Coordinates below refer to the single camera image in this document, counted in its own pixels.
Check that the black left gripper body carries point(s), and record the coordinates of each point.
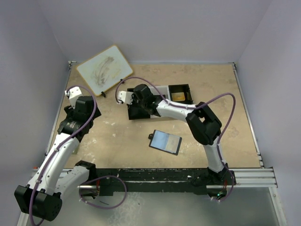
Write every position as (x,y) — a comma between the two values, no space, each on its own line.
(68,110)

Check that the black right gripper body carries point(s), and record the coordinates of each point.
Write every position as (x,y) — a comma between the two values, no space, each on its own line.
(137,103)

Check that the black and white tray organizer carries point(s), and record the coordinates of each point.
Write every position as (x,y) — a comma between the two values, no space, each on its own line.
(135,112)

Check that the black leather card holder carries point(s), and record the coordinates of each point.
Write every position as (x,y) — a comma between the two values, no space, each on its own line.
(158,140)

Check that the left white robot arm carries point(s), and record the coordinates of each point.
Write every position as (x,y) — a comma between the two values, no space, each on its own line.
(43,195)

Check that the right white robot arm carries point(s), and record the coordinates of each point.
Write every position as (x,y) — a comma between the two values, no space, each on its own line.
(203,123)

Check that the gold card in tray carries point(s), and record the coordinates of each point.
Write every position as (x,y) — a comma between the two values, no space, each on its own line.
(178,96)

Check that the small green white box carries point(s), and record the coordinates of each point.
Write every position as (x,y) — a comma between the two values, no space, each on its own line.
(75,151)

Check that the yellow-framed whiteboard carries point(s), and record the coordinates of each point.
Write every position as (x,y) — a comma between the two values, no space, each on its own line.
(104,70)

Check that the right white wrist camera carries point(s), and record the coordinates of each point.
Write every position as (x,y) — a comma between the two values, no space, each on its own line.
(125,97)

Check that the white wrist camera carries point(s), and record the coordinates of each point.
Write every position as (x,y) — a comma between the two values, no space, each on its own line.
(73,94)
(125,97)

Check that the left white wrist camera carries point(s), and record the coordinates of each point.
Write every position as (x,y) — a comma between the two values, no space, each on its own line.
(73,94)

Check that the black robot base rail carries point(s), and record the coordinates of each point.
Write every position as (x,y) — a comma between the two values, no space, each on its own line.
(199,181)

